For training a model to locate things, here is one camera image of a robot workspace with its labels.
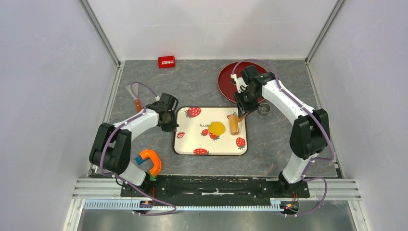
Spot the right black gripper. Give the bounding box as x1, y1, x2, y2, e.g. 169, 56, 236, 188
234, 88, 260, 118

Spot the metal ring cutter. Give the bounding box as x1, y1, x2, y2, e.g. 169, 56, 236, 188
257, 103, 271, 116

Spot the wooden dough roller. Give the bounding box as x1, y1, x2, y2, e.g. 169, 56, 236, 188
228, 113, 248, 136

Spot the white strawberry tray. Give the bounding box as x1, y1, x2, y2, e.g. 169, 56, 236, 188
173, 106, 248, 156

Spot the yellow dough piece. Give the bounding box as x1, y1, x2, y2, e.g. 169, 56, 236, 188
208, 122, 226, 136

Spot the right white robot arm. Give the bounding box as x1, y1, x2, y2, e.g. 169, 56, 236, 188
230, 65, 333, 196

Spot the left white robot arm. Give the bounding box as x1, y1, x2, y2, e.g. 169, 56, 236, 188
89, 93, 179, 196

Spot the red round plate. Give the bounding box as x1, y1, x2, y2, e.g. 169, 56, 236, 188
217, 62, 267, 103

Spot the red toy brick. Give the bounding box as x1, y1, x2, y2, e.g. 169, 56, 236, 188
157, 55, 176, 69

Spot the orange horseshoe magnet toy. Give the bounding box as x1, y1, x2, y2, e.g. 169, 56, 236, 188
135, 149, 163, 181

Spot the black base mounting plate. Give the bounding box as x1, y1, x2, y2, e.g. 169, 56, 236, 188
139, 175, 310, 206

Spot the orange handled metal scraper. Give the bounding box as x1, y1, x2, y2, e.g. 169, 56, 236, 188
125, 83, 142, 112

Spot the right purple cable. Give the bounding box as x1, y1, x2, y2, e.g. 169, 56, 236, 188
231, 59, 335, 218

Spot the aluminium frame rail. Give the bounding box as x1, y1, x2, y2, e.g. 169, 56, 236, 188
73, 176, 361, 212

